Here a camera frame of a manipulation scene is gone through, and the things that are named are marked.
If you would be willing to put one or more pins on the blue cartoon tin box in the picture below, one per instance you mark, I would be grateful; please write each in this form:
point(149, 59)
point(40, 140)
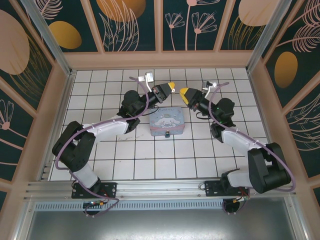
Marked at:
point(166, 120)

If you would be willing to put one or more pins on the small padlock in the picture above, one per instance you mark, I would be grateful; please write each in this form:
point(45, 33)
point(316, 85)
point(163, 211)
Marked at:
point(167, 134)

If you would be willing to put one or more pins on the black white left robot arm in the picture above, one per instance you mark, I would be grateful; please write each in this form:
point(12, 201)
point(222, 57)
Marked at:
point(75, 150)

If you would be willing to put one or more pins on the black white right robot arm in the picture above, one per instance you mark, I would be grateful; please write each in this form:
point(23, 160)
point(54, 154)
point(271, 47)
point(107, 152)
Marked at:
point(265, 170)

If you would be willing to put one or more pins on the small circuit board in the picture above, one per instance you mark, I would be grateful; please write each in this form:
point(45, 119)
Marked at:
point(93, 203)
point(241, 199)

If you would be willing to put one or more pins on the grey metal sheet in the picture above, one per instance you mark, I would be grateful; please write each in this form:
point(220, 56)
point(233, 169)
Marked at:
point(160, 225)

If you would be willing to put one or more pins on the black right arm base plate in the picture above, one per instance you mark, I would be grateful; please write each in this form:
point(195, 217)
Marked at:
point(212, 188)

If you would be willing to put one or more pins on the aluminium frame post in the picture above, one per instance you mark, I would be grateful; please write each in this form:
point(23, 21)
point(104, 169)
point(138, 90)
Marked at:
point(268, 37)
point(51, 40)

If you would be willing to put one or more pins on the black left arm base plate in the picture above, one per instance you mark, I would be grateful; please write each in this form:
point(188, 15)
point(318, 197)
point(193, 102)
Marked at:
point(110, 190)

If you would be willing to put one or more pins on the aluminium mounting rail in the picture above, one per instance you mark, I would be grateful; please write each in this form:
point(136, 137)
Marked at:
point(160, 188)

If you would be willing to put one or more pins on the aluminium side rail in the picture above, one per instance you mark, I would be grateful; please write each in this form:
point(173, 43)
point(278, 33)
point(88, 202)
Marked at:
point(45, 172)

